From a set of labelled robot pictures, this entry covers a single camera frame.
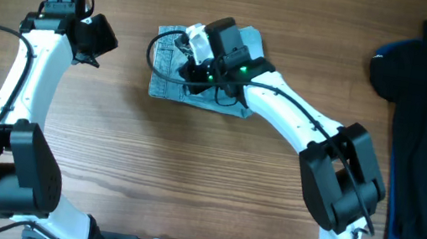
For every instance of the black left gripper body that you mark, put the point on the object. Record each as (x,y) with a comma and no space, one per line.
(101,40)

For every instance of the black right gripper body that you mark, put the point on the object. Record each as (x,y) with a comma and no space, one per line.
(202,75)

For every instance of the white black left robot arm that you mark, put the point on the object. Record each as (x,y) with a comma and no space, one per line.
(59,34)

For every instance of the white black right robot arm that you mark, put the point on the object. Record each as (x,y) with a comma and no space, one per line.
(341,181)

